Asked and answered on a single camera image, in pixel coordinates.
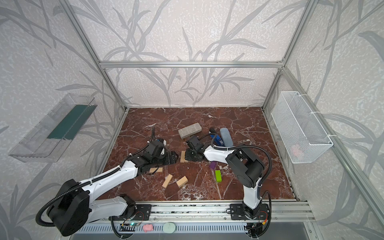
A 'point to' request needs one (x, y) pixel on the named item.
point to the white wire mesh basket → (304, 139)
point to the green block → (218, 176)
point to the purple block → (213, 164)
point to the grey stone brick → (187, 131)
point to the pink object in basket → (297, 151)
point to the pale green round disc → (169, 227)
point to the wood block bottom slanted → (167, 181)
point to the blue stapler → (217, 140)
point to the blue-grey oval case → (226, 137)
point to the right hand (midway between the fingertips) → (186, 152)
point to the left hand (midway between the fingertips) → (175, 153)
